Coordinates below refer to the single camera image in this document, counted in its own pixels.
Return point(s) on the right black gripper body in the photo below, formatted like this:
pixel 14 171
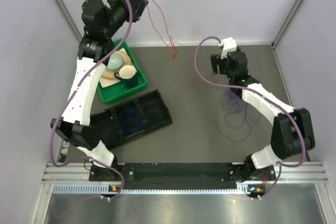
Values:
pixel 230 73

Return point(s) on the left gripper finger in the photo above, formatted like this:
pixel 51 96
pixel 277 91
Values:
pixel 136 14
pixel 139 3

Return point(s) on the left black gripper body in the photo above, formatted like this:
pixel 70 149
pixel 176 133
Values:
pixel 117 12

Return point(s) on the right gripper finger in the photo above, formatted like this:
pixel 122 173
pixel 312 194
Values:
pixel 222 67
pixel 216 63

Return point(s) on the black two-compartment tray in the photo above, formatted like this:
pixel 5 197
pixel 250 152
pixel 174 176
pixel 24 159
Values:
pixel 123 123

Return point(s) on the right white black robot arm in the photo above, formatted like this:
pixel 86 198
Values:
pixel 292 131

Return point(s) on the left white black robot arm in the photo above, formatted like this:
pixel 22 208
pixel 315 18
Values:
pixel 101 22

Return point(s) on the teal glass bowl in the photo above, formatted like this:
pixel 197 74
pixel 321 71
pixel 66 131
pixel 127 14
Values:
pixel 116 61

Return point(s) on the wooden round plate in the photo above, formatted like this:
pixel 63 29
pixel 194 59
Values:
pixel 109 74

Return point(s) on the black mug with beige inside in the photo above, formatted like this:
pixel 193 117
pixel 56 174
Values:
pixel 127 75

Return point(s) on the green plastic bin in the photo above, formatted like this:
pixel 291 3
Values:
pixel 119 91

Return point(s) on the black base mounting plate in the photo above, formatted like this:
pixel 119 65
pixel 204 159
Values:
pixel 190 175

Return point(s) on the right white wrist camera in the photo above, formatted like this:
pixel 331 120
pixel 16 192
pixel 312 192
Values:
pixel 227 45

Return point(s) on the left aluminium corner post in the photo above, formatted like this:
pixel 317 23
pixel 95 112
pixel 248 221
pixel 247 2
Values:
pixel 69 20

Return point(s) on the aluminium corner post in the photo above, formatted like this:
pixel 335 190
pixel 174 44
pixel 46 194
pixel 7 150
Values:
pixel 69 20
pixel 293 11

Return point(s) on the right aluminium corner post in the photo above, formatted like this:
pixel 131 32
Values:
pixel 293 11

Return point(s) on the white slotted cable duct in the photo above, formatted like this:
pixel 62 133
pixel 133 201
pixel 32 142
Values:
pixel 106 189

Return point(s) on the aluminium frame rail front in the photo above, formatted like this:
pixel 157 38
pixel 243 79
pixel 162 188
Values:
pixel 307 173

